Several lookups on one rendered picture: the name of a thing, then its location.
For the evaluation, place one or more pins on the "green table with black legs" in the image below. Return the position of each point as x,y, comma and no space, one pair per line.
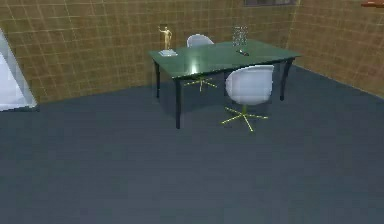
213,58

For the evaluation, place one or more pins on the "gold figure statue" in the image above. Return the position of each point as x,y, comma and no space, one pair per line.
167,40

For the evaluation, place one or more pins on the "black remote control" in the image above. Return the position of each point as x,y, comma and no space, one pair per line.
243,52

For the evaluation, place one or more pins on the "white room door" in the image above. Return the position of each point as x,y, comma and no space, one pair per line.
11,83

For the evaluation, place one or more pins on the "white swivel chair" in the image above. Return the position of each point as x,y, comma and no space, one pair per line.
249,85
198,40

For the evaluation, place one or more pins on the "red-brown wall shelf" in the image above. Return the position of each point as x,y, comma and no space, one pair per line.
373,4

